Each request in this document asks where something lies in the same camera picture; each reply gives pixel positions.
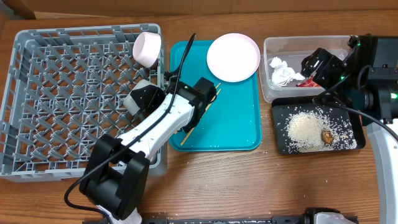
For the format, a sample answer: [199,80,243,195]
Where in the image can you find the red snack wrapper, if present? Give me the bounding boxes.
[296,78,319,87]

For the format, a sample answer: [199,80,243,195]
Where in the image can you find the grey bowl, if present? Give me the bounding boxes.
[123,80,153,115]

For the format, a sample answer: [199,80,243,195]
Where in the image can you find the white tissue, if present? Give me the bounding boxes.
[269,57,305,87]

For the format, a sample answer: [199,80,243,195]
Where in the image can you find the white shallow bowl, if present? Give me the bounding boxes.
[132,32,162,68]

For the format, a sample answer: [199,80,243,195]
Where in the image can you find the white rice pile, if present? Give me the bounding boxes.
[276,105,358,154]

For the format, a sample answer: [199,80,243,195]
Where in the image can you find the brown food lump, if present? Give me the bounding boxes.
[321,130,334,144]

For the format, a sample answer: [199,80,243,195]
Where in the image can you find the large white plate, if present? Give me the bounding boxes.
[206,33,261,83]

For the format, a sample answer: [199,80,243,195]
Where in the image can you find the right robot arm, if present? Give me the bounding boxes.
[300,34,397,223]

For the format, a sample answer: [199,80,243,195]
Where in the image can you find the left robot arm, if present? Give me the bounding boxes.
[79,77,216,223]

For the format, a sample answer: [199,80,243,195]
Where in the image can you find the clear plastic bin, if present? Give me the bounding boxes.
[259,35,351,103]

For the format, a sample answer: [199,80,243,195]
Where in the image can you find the black tray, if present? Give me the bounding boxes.
[271,93,366,156]

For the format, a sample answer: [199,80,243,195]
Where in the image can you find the grey plastic dish rack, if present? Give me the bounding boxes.
[1,24,165,182]

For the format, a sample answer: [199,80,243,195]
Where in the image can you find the teal plastic tray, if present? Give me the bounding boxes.
[169,40,262,152]

